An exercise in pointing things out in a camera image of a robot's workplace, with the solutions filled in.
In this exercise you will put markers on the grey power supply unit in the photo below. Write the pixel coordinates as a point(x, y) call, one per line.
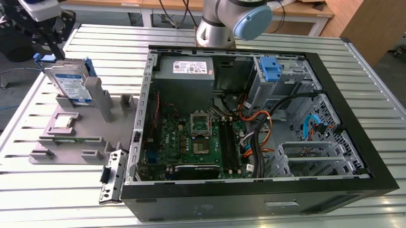
point(183, 92)

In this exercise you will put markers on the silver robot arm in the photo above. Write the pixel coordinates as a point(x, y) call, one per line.
point(215, 31)

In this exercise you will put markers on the black RAM slot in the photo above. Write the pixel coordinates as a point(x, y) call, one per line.
point(236, 142)
point(227, 142)
point(223, 142)
point(232, 142)

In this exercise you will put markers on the black open PC case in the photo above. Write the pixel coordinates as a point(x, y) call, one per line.
point(221, 202)

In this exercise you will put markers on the wooden top desk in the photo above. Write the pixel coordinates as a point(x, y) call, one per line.
point(304, 13)

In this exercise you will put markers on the grey plastic parts rack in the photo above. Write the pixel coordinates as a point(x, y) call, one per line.
point(85, 133)

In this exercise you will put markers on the green motherboard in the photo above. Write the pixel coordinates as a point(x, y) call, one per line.
point(171, 147)

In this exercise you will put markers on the silver CPU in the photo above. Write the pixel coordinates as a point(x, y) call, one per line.
point(63, 122)

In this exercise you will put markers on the hard disk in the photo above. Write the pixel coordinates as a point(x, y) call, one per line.
point(71, 83)

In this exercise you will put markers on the CPU socket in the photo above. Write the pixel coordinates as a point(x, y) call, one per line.
point(201, 147)

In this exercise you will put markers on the wooden cabinet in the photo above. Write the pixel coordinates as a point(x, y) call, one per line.
point(374, 23)

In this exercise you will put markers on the green RAM stick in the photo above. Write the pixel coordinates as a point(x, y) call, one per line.
point(68, 141)

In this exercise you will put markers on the black waste bin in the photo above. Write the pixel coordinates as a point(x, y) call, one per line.
point(18, 54)

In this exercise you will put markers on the metal slot retention bracket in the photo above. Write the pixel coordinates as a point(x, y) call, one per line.
point(113, 175)

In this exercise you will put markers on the black graphics card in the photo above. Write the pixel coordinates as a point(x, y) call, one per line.
point(196, 172)

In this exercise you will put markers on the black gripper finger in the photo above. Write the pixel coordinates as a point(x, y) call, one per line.
point(68, 23)
point(16, 28)

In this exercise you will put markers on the grey metal disk bay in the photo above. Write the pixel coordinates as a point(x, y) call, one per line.
point(314, 158)

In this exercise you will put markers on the blue plastic bay latch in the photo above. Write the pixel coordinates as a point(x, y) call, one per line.
point(270, 69)

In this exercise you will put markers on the white framed desk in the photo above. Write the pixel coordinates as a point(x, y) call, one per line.
point(127, 6)

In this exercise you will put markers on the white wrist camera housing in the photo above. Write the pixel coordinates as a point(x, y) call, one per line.
point(41, 12)

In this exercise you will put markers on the grey metal drive cage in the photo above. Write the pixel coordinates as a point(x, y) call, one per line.
point(284, 88)

